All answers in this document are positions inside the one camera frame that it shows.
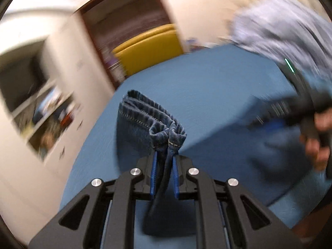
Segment person's light blue shirt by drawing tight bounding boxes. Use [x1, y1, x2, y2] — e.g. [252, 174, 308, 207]
[228, 0, 332, 104]

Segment white wardrobe with shelves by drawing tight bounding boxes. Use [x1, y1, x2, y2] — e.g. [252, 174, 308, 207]
[0, 8, 117, 239]

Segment person's right hand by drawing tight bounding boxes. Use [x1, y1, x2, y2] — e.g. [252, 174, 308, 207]
[299, 110, 332, 172]

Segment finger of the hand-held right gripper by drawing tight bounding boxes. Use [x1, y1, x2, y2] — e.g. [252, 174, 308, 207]
[255, 100, 295, 121]
[246, 118, 289, 133]

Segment black flat-screen television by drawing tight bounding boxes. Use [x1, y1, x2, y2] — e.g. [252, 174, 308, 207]
[0, 54, 48, 112]

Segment dark blue denim pants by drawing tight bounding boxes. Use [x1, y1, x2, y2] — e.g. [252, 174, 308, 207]
[117, 89, 321, 236]

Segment lace curtain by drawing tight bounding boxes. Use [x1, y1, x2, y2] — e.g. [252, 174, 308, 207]
[85, 0, 172, 55]

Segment yellow armchair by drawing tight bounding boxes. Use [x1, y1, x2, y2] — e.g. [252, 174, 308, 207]
[112, 23, 184, 77]

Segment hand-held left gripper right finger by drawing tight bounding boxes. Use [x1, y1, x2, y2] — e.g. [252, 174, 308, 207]
[172, 156, 304, 249]

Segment brown wooden door frame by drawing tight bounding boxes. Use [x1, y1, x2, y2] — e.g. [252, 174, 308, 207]
[75, 0, 186, 90]

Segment bed with blue quilted cover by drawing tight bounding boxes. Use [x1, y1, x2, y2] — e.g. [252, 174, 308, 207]
[58, 43, 332, 249]

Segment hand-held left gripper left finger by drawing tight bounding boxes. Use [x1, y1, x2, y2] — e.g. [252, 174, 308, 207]
[28, 152, 159, 249]

